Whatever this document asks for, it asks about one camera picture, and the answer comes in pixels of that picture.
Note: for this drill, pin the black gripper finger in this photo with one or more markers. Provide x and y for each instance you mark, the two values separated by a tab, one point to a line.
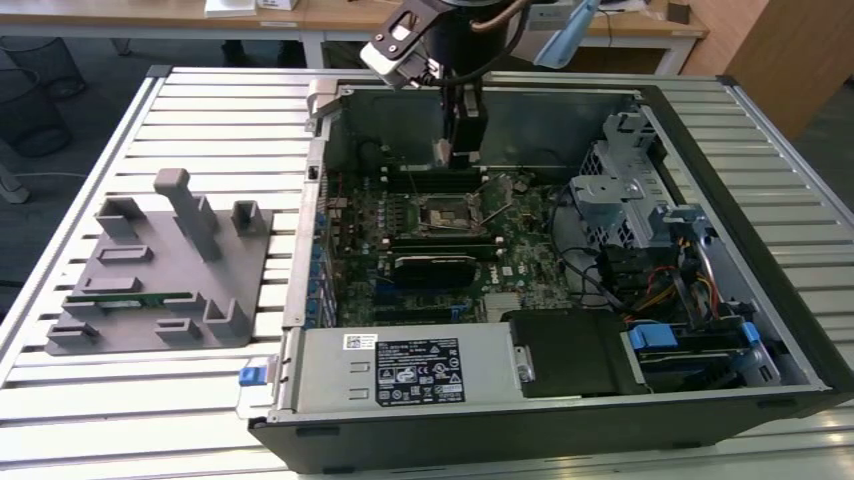
448	115
470	140

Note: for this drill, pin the silver CPU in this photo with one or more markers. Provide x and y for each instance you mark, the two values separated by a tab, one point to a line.
441	155

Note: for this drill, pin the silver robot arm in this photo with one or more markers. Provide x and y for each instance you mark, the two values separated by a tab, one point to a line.
566	40

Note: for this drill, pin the CPU socket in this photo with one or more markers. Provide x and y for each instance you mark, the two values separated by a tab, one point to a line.
446	215

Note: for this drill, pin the black RAM slot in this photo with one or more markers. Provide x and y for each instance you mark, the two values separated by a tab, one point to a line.
401	171
434	183
434	189
444	255
444	250
444	239
434	177
444	244

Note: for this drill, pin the silver drive cage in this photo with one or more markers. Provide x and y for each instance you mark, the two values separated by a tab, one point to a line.
597	195

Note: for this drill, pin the brown board connector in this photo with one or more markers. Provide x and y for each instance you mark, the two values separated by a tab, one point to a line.
338	202

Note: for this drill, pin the green motherboard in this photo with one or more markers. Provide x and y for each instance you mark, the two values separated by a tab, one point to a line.
534	250

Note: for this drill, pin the black graphics card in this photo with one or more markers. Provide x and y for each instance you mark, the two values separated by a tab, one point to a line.
434	275

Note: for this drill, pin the white box with print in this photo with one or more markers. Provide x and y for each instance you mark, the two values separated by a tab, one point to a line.
277	4

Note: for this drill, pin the wooden desk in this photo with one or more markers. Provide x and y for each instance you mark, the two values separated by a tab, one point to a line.
654	27
101	19

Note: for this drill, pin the small black box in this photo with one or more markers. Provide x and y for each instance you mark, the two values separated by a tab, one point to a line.
678	13

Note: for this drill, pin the silver chipset heat sink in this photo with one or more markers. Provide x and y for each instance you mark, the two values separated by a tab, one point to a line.
504	306

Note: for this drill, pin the plain white box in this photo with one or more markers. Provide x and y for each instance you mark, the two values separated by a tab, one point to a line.
230	7

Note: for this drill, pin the black expansion slot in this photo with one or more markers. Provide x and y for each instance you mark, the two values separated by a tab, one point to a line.
414	315

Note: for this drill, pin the black plastic shroud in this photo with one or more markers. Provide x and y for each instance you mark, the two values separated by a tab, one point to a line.
574	355

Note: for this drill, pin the grey metal brace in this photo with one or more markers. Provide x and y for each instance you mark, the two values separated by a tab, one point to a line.
721	275

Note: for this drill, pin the blue disk carrier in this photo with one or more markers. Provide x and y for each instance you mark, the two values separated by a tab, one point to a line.
654	337

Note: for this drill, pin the wooden cabinet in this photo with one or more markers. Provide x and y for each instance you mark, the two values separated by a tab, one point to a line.
795	60

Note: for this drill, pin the silver power supply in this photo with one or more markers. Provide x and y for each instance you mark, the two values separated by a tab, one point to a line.
321	370

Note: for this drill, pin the grey parts rack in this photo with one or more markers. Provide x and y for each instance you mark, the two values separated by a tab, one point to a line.
174	280

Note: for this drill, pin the green RAM stick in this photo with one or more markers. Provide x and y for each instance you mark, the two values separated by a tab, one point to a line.
155	298

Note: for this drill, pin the blue bay latch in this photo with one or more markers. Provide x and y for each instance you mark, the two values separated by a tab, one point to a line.
749	334

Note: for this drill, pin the blue case latch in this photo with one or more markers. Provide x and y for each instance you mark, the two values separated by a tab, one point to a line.
250	376

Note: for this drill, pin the black PC case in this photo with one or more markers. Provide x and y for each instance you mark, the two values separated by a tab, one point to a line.
534	440

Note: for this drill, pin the black mesh waste basket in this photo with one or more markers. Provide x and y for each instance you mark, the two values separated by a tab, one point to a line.
47	60
30	120

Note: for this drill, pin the metal disk bay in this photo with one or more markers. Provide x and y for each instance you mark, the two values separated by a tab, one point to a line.
761	365

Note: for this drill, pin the white desk leg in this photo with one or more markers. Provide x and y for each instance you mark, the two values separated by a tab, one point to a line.
10	187

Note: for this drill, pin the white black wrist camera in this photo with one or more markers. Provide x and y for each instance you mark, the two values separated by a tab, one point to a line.
388	62

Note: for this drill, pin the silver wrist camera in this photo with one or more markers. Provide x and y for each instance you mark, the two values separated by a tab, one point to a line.
548	22

